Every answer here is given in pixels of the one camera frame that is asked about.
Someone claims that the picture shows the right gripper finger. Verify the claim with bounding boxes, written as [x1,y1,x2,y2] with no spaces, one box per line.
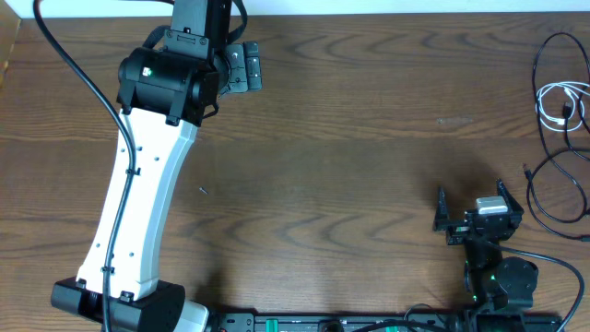
[496,179,524,216]
[432,187,450,231]

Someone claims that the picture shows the thick black cable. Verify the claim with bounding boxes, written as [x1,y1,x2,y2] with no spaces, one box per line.
[531,31,590,225]

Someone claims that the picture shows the white USB cable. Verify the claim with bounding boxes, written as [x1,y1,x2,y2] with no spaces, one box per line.
[534,80,590,134]

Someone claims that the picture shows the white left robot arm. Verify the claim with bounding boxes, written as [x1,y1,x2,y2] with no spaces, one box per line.
[51,27,262,331]

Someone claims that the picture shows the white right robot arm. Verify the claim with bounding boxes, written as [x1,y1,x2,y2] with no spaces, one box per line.
[432,180,585,331]

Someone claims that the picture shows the brown cardboard box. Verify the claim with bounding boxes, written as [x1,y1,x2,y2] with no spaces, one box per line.
[0,0,21,86]

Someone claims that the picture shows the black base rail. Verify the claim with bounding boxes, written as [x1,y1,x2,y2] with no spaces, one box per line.
[205,310,562,332]

